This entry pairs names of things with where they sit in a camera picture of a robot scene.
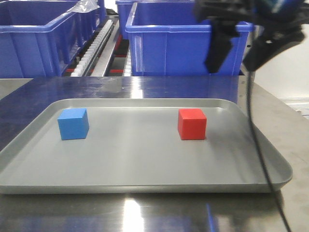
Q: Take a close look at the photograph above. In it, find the blue cube block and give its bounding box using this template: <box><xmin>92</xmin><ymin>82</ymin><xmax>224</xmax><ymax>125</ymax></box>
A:
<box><xmin>57</xmin><ymin>108</ymin><xmax>89</xmax><ymax>140</ymax></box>

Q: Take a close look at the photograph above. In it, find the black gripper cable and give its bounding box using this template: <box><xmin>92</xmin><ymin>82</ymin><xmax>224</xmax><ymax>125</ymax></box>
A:
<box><xmin>245</xmin><ymin>69</ymin><xmax>293</xmax><ymax>232</ymax></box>

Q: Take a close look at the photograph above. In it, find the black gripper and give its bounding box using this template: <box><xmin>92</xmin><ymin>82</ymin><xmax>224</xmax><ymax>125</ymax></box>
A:
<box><xmin>193</xmin><ymin>0</ymin><xmax>309</xmax><ymax>73</ymax></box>

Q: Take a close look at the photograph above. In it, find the grey plastic tray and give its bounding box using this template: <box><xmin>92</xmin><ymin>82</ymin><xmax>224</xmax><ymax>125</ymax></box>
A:
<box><xmin>0</xmin><ymin>98</ymin><xmax>294</xmax><ymax>194</ymax></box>

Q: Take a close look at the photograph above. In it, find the red cube block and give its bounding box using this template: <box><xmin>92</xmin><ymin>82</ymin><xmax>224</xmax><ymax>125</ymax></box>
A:
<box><xmin>178</xmin><ymin>108</ymin><xmax>207</xmax><ymax>140</ymax></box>

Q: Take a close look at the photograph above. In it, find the blue bin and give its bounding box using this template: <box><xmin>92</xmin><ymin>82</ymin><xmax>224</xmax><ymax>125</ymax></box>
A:
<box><xmin>125</xmin><ymin>2</ymin><xmax>257</xmax><ymax>77</ymax></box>
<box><xmin>0</xmin><ymin>0</ymin><xmax>84</xmax><ymax>78</ymax></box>

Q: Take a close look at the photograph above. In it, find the blue bin front right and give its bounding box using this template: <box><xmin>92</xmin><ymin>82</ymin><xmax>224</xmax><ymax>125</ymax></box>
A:
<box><xmin>125</xmin><ymin>2</ymin><xmax>257</xmax><ymax>77</ymax></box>

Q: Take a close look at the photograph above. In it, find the clear plastic bag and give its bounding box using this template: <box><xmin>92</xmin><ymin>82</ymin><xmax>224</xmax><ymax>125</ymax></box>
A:
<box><xmin>67</xmin><ymin>0</ymin><xmax>100</xmax><ymax>14</ymax></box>

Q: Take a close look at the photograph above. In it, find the blue bin front left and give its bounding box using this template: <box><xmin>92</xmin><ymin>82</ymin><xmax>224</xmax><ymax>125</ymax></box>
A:
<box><xmin>0</xmin><ymin>0</ymin><xmax>84</xmax><ymax>78</ymax></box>

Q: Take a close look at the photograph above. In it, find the grey perforated shelf upright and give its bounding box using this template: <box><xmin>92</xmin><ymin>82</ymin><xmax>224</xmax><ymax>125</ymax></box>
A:
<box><xmin>242</xmin><ymin>25</ymin><xmax>264</xmax><ymax>80</ymax></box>

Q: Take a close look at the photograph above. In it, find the white roller conveyor track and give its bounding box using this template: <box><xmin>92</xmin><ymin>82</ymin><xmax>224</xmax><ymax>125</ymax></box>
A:
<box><xmin>70</xmin><ymin>19</ymin><xmax>114</xmax><ymax>77</ymax></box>

